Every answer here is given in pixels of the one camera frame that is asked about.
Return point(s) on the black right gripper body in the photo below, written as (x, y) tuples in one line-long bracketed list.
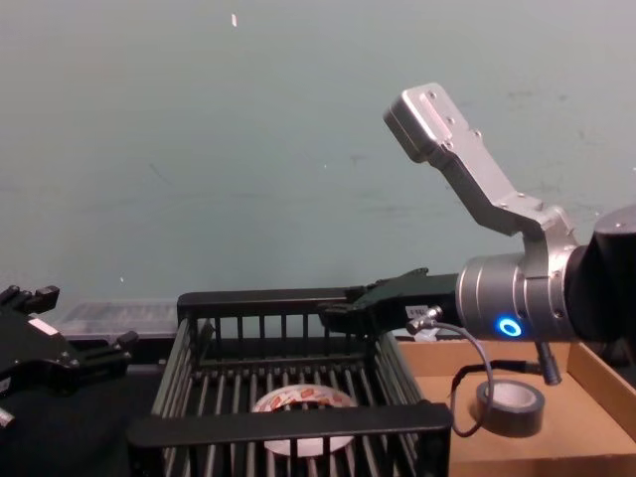
[(427, 295)]

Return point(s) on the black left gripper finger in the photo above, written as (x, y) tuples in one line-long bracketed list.
[(107, 355), (46, 297)]

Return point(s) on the roll of white tape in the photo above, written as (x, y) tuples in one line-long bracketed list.
[(308, 397)]

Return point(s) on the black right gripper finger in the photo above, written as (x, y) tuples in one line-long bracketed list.
[(392, 283), (348, 315)]

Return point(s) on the clear plastic case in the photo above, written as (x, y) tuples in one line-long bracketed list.
[(119, 318)]

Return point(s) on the shallow brown cardboard tray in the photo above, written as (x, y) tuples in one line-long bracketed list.
[(571, 437)]

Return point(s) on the roll of silver tape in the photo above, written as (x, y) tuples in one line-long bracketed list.
[(517, 420)]

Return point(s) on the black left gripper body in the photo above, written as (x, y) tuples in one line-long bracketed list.
[(35, 353)]

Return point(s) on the black rack with steel bars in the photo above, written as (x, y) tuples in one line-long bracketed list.
[(293, 432)]

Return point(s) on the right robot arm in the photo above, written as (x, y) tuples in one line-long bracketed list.
[(497, 298)]

